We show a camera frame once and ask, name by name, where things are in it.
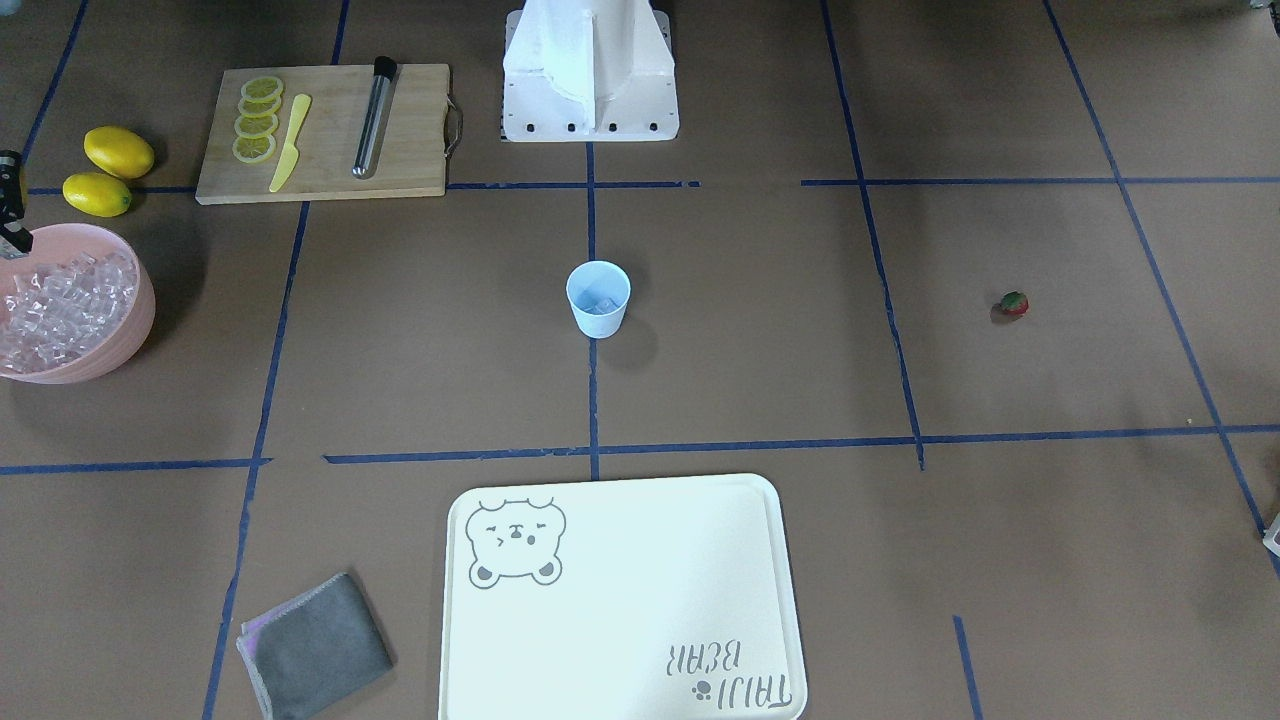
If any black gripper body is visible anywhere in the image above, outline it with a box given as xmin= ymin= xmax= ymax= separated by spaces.
xmin=1 ymin=150 xmax=26 ymax=223

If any pink bowl of ice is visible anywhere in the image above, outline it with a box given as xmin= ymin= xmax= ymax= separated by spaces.
xmin=1 ymin=223 xmax=156 ymax=384

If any light blue plastic cup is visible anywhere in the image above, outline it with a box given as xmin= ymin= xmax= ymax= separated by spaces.
xmin=564 ymin=260 xmax=632 ymax=340

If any yellow lemon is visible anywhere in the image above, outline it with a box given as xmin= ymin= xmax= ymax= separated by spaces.
xmin=61 ymin=172 xmax=133 ymax=218
xmin=82 ymin=126 xmax=155 ymax=181

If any yellow plastic knife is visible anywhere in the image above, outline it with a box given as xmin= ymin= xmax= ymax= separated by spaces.
xmin=268 ymin=94 xmax=312 ymax=193

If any steel rod black tip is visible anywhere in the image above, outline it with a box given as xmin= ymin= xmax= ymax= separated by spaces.
xmin=351 ymin=56 xmax=398 ymax=181

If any wooden cutting board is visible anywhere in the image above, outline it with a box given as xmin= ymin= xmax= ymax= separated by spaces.
xmin=195 ymin=64 xmax=460 ymax=205

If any grey folded cloth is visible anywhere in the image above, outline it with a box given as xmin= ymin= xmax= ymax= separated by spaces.
xmin=236 ymin=571 xmax=394 ymax=719

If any cream bear tray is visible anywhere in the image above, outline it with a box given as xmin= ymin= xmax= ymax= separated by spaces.
xmin=438 ymin=473 xmax=809 ymax=719

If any red strawberry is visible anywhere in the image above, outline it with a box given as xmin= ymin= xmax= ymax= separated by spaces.
xmin=996 ymin=291 xmax=1030 ymax=318

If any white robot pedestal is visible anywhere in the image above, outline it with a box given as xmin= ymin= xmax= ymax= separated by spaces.
xmin=500 ymin=1 xmax=680 ymax=143

